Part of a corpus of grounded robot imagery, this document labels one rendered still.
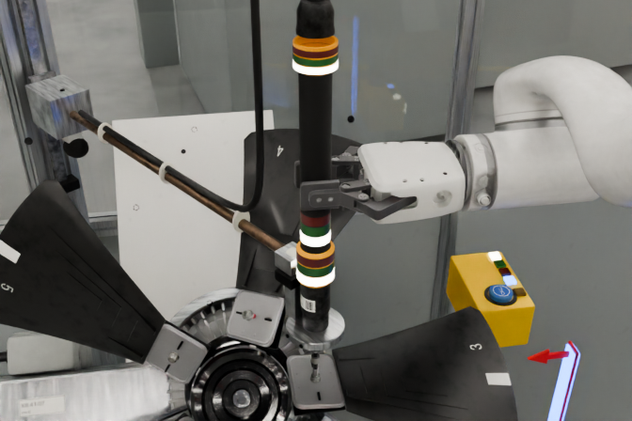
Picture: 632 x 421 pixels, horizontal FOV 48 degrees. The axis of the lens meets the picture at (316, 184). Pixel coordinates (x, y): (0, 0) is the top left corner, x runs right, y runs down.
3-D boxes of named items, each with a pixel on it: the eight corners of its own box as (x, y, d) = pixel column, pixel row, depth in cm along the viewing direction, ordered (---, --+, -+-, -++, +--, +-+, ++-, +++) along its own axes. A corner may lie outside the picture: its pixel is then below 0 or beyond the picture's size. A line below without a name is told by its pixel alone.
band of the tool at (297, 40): (284, 69, 69) (283, 40, 67) (316, 57, 71) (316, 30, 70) (314, 82, 66) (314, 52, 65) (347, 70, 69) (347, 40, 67)
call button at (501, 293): (484, 291, 124) (485, 284, 123) (506, 288, 124) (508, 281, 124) (493, 306, 121) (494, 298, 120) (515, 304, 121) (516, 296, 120)
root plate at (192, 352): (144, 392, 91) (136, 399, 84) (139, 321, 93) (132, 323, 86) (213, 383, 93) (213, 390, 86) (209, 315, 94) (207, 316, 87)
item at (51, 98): (30, 124, 123) (20, 78, 119) (68, 112, 128) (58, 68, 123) (58, 144, 117) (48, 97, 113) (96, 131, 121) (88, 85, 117)
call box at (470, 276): (444, 298, 138) (450, 254, 132) (494, 292, 139) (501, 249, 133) (472, 357, 124) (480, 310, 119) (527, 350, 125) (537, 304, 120)
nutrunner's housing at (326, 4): (292, 345, 87) (284, -32, 64) (315, 330, 90) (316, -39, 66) (314, 362, 85) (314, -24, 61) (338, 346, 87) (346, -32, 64)
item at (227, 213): (70, 119, 117) (69, 112, 116) (78, 116, 118) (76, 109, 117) (289, 264, 84) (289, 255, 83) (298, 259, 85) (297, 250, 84)
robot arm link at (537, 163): (493, 121, 74) (499, 210, 74) (611, 114, 76) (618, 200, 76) (466, 129, 82) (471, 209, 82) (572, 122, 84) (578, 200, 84)
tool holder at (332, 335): (263, 322, 87) (260, 258, 82) (305, 296, 92) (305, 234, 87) (314, 361, 82) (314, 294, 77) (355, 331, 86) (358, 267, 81)
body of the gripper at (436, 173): (475, 227, 76) (371, 236, 74) (445, 179, 84) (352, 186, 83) (484, 165, 72) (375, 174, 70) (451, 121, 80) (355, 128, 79)
